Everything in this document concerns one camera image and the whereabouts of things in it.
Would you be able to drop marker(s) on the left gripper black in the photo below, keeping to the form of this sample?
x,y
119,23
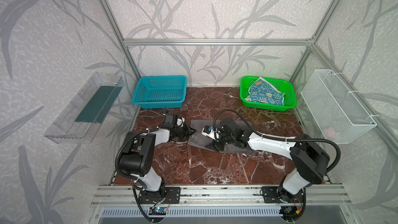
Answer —
x,y
181,129

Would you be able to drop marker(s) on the teal plastic basket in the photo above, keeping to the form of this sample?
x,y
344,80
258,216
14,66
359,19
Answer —
x,y
160,92

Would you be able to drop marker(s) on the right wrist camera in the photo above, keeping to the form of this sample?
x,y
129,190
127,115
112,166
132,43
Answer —
x,y
211,132

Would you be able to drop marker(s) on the pink object in wire basket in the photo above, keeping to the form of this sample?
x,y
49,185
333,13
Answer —
x,y
329,133

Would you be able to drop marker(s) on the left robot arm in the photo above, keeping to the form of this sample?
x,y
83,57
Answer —
x,y
134,159

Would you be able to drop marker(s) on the white wire mesh basket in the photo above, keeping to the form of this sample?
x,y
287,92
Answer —
x,y
334,105

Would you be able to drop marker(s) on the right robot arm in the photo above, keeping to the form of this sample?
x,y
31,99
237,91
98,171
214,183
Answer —
x,y
312,158

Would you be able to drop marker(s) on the blue patterned towel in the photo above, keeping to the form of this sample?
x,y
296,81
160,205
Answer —
x,y
261,91

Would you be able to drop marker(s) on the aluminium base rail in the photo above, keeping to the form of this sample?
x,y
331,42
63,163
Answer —
x,y
221,195

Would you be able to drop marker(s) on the right circuit board with wires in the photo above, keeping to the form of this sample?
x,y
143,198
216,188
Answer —
x,y
291,213

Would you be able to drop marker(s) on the left green circuit board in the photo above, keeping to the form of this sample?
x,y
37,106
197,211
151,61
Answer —
x,y
158,210

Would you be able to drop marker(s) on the green plastic basket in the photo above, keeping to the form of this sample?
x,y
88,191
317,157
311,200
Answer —
x,y
283,86

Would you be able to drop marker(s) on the clear acrylic wall shelf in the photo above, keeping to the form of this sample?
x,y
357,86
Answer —
x,y
80,121

